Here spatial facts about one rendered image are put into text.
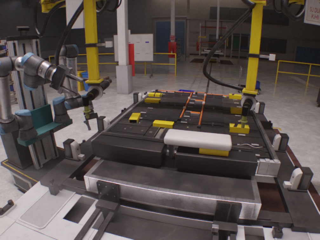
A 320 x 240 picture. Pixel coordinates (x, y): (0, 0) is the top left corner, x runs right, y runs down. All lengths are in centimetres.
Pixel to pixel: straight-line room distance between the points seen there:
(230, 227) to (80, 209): 82
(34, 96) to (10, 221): 153
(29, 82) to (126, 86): 550
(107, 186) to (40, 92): 163
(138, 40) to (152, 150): 867
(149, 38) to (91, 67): 843
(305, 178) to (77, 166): 142
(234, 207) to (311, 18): 116
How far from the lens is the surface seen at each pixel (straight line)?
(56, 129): 243
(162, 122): 169
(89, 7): 116
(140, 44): 962
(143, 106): 213
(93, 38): 115
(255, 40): 116
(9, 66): 184
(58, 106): 244
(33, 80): 129
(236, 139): 154
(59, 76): 118
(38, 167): 265
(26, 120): 219
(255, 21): 117
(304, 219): 123
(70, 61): 234
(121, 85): 672
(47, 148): 272
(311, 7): 150
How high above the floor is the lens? 166
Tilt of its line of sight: 22 degrees down
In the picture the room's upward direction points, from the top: straight up
